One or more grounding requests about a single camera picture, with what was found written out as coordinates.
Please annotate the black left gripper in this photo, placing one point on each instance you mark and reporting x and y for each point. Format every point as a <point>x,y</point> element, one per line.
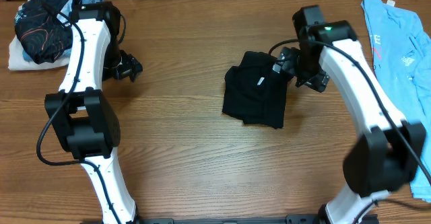
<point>132,66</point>

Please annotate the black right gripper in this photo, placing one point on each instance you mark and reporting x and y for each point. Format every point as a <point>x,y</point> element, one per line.
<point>319,81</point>

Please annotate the black t-shirt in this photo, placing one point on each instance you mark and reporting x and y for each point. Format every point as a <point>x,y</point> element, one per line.
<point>255,93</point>

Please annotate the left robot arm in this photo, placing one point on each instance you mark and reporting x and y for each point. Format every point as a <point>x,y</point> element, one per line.
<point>83,120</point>

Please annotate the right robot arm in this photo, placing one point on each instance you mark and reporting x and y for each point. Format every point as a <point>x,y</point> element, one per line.
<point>387,152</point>

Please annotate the black orange patterned shirt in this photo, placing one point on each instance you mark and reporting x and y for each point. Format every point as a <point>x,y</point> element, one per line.
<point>43,30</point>

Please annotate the folded white garment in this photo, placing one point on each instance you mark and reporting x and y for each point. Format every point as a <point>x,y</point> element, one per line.
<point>18,63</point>

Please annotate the light blue t-shirt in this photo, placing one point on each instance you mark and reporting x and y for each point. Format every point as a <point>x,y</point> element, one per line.
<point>401,61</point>

